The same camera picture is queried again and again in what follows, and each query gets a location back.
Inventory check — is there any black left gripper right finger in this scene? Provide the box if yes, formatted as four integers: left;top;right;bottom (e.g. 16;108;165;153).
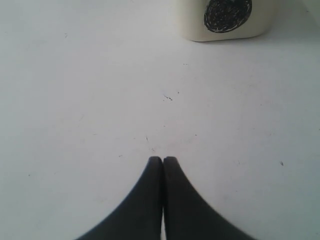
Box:
163;156;253;240

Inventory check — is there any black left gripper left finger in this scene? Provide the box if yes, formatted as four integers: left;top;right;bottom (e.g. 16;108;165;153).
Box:
79;156;164;240

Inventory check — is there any cream bin with circle mark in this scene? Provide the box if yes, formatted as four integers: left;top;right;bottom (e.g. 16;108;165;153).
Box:
176;0;279;42

